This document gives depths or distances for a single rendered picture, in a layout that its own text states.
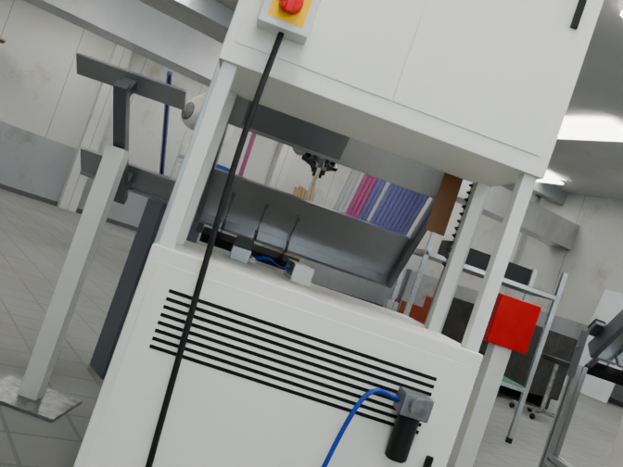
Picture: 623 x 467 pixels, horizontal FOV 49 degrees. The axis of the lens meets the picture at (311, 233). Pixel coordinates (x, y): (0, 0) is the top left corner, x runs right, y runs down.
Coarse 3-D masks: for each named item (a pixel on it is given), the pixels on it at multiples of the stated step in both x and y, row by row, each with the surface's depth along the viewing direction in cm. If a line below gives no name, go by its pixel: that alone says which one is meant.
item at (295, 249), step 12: (204, 216) 224; (228, 228) 224; (240, 228) 226; (264, 240) 225; (276, 240) 227; (288, 252) 226; (300, 252) 227; (312, 252) 229; (324, 264) 228; (336, 264) 228; (348, 264) 230; (360, 276) 229; (372, 276) 230; (384, 276) 232
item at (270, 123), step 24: (240, 120) 199; (264, 120) 194; (288, 120) 192; (288, 144) 202; (312, 144) 196; (336, 144) 195; (360, 144) 199; (360, 168) 204; (384, 168) 203; (408, 168) 202; (432, 168) 200; (432, 192) 206
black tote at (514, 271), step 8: (440, 248) 440; (472, 248) 429; (472, 256) 429; (480, 256) 430; (488, 256) 430; (472, 264) 429; (480, 264) 430; (512, 264) 432; (512, 272) 432; (520, 272) 433; (528, 272) 433; (520, 280) 433; (528, 280) 433
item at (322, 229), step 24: (216, 168) 213; (216, 192) 219; (240, 192) 217; (264, 192) 216; (240, 216) 224; (264, 216) 223; (288, 216) 221; (312, 216) 220; (336, 216) 218; (312, 240) 227; (336, 240) 225; (360, 240) 224; (384, 240) 222; (408, 240) 220; (360, 264) 231; (384, 264) 229
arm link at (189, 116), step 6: (198, 96) 263; (204, 96) 262; (192, 102) 262; (198, 102) 261; (186, 108) 262; (192, 108) 261; (198, 108) 260; (186, 114) 261; (192, 114) 260; (198, 114) 260; (186, 120) 262; (192, 120) 261; (186, 126) 266; (192, 126) 263
